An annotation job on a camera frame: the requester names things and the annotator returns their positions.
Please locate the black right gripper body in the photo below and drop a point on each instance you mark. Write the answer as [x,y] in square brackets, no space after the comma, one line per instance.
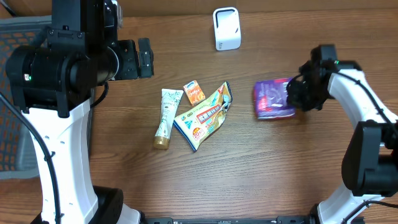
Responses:
[311,91]

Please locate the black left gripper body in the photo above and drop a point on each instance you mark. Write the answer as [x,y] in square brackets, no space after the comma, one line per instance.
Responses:
[129,66]

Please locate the purple Carefree pad pack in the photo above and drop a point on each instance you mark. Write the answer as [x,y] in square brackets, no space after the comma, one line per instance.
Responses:
[270,99]

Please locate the white Pantene tube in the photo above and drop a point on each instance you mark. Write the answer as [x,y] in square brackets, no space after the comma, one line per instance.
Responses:
[169,105]

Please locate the small orange tissue pack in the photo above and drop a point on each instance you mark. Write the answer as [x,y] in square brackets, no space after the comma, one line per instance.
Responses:
[194,92]

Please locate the yellow wet wipes pack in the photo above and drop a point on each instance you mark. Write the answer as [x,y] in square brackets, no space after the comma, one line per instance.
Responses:
[204,119]

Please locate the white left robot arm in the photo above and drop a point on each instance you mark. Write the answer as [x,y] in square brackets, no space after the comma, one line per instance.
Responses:
[69,195]

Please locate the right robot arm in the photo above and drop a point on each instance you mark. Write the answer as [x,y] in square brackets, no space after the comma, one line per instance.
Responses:
[369,166]

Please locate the white barcode scanner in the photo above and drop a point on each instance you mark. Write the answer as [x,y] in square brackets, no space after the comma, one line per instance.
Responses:
[227,28]

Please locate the dark grey plastic basket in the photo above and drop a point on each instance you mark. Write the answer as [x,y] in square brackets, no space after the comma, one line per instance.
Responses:
[40,66]

